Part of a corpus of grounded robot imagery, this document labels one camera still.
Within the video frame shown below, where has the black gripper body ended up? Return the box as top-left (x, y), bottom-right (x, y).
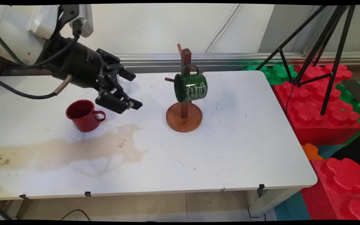
top-left (43, 34), bottom-right (122, 92)

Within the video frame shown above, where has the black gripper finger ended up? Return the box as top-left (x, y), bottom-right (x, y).
top-left (96, 49), bottom-right (136, 82)
top-left (95, 73), bottom-right (143, 115)

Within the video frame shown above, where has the green enamel mug white print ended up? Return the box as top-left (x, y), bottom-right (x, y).
top-left (173, 64), bottom-right (208, 104)

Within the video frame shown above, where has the red enamel mug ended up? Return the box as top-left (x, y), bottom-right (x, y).
top-left (66, 99), bottom-right (107, 133)

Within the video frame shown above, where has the wooden mug tree stand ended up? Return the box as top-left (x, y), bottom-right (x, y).
top-left (164, 43), bottom-right (205, 133)

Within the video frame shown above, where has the white table leg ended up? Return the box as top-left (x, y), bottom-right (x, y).
top-left (246, 187), bottom-right (302, 218)

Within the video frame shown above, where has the large red foam block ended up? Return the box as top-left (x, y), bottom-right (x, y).
top-left (272, 62), bottom-right (360, 146)

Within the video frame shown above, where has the orange foam piece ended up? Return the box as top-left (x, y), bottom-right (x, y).
top-left (301, 143), bottom-right (324, 161)

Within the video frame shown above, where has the teal foam block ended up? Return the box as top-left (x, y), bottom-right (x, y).
top-left (316, 144), bottom-right (347, 160)
top-left (274, 190), bottom-right (312, 221)

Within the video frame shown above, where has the black tripod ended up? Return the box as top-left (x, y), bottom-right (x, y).
top-left (255, 5), bottom-right (356, 116)

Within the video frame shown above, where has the black cable with metal ferrule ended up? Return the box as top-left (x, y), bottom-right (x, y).
top-left (0, 74), bottom-right (73, 100)

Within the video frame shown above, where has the aluminium rail profile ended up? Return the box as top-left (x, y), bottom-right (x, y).
top-left (114, 51), bottom-right (360, 74)

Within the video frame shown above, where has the black floor cable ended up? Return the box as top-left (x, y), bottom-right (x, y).
top-left (60, 209), bottom-right (92, 221)

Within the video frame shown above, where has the thin black tripod cable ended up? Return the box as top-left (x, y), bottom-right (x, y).
top-left (285, 82), bottom-right (297, 117)

